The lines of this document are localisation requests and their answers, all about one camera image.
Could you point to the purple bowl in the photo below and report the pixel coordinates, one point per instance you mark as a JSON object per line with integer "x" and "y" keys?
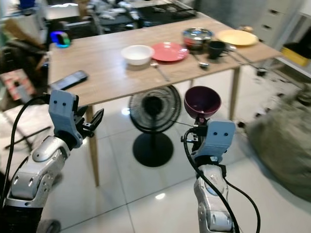
{"x": 202, "y": 100}

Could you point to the wooden dining table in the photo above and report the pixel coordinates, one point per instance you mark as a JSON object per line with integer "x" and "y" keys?
{"x": 107, "y": 73}

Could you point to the thin metal spoon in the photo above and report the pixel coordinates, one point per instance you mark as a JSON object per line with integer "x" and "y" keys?
{"x": 159, "y": 71}

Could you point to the white bowl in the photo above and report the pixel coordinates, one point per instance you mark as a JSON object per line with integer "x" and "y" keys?
{"x": 137, "y": 54}

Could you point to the black smartphone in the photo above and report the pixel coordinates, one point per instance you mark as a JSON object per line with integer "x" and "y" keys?
{"x": 69, "y": 80}

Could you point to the yellow box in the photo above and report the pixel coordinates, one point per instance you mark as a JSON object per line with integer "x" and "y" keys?
{"x": 296, "y": 53}

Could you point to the yellow plate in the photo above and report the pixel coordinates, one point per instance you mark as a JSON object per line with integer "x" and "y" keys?
{"x": 237, "y": 37}

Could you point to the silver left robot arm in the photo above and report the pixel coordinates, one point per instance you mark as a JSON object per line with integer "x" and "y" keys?
{"x": 36, "y": 170}

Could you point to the steel bowl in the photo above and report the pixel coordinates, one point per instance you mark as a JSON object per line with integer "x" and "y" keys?
{"x": 198, "y": 37}

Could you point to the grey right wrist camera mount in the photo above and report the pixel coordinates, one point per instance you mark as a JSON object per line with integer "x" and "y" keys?
{"x": 219, "y": 138}

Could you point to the grey green sack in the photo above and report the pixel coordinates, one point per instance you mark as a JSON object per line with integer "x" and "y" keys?
{"x": 282, "y": 145}

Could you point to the black cup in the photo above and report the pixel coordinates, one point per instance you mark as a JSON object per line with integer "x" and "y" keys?
{"x": 216, "y": 49}

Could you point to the long metal spoon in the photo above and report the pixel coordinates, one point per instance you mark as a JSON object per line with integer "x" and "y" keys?
{"x": 243, "y": 56}

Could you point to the black standing fan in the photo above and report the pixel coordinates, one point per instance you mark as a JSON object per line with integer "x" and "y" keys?
{"x": 153, "y": 109}

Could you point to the pink plate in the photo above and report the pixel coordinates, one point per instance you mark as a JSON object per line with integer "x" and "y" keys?
{"x": 171, "y": 51}

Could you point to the brown cardboard box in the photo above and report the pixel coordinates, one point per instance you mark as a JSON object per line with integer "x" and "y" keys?
{"x": 17, "y": 33}

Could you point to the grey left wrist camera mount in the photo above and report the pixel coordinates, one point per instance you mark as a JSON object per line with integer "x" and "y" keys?
{"x": 64, "y": 114}

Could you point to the glowing blue green gadget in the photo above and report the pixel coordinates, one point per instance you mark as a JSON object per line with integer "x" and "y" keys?
{"x": 60, "y": 39}

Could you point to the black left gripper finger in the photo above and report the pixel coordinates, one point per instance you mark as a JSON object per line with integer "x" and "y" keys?
{"x": 80, "y": 108}
{"x": 98, "y": 119}

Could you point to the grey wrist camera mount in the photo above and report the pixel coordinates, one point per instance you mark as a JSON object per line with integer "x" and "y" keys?
{"x": 64, "y": 114}
{"x": 219, "y": 138}

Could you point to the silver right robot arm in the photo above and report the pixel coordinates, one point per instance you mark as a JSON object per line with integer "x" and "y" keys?
{"x": 211, "y": 199}

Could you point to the red printed booklet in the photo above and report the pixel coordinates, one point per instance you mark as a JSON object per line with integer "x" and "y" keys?
{"x": 13, "y": 83}

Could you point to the short metal spoon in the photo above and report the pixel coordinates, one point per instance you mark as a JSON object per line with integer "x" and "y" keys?
{"x": 200, "y": 61}

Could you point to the grey drawer cabinet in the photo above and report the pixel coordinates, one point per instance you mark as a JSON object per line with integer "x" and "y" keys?
{"x": 274, "y": 19}

